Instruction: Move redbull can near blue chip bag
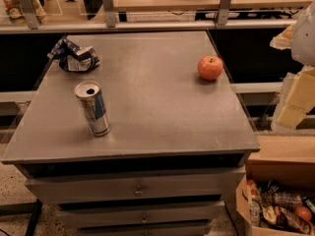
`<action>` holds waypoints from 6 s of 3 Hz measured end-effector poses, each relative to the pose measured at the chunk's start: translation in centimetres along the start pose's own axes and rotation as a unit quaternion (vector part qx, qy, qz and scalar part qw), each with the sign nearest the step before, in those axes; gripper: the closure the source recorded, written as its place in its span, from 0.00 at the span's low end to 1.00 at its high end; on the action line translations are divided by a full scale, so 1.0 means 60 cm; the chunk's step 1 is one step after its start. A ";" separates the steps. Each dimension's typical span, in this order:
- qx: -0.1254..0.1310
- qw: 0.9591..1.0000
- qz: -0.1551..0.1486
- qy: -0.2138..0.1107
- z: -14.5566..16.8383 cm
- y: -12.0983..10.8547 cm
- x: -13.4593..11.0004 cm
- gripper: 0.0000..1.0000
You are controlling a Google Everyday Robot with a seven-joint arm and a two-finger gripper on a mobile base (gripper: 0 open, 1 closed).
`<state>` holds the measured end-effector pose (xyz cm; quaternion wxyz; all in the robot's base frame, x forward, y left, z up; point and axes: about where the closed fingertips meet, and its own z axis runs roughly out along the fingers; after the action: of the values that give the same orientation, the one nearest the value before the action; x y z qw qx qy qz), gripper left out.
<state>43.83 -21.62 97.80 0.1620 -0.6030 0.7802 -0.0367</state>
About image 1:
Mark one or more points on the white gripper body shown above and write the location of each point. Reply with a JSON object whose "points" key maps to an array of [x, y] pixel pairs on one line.
{"points": [[305, 36]]}

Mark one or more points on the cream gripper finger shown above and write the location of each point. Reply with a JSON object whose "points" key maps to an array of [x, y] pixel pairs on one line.
{"points": [[283, 40], [296, 99]]}

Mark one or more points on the silver blue Red Bull can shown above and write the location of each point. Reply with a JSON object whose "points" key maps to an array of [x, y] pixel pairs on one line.
{"points": [[91, 101]]}

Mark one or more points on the crumpled blue chip bag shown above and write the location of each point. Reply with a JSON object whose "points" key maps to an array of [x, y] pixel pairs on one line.
{"points": [[72, 57]]}

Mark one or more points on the red apple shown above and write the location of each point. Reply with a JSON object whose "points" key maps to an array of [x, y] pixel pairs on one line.
{"points": [[210, 67]]}

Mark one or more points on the cardboard box of snacks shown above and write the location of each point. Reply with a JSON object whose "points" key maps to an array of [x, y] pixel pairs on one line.
{"points": [[277, 198]]}

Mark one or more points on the grey drawer cabinet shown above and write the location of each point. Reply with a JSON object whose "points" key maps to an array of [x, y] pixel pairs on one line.
{"points": [[182, 139]]}

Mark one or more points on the top drawer metal knob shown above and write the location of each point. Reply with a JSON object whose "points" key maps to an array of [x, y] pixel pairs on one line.
{"points": [[139, 192]]}

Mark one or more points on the drawer metal knob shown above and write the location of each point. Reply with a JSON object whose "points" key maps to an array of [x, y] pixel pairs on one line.
{"points": [[139, 192], [144, 219]]}

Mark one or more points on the grey metal railing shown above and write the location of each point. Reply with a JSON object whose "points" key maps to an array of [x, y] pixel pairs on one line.
{"points": [[145, 15]]}

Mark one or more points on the colourful snack package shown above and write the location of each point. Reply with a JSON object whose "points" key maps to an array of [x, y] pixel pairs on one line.
{"points": [[12, 10]]}

